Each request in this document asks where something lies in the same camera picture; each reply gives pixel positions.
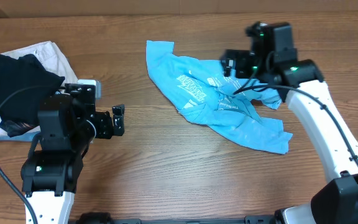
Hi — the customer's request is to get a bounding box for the light blue t-shirt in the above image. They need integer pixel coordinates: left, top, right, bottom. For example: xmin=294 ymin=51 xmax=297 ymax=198
xmin=146 ymin=40 xmax=292 ymax=154

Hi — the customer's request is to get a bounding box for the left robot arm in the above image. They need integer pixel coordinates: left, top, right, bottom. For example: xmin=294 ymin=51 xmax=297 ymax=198
xmin=21 ymin=94 xmax=125 ymax=223

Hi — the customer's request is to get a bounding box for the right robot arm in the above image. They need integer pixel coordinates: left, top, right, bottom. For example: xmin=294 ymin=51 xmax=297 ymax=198
xmin=221 ymin=49 xmax=358 ymax=223

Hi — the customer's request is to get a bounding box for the light blue bottom garment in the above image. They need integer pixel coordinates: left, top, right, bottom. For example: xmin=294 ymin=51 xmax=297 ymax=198
xmin=0 ymin=131 xmax=39 ymax=142

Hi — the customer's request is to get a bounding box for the black folded garment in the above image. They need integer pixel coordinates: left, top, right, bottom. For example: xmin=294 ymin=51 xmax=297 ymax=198
xmin=0 ymin=54 xmax=65 ymax=137

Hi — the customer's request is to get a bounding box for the beige folded garment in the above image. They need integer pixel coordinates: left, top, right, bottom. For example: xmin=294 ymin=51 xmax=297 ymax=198
xmin=0 ymin=41 xmax=78 ymax=136

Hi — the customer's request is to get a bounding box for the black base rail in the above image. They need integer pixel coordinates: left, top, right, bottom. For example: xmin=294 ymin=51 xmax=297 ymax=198
xmin=68 ymin=212 xmax=281 ymax=224

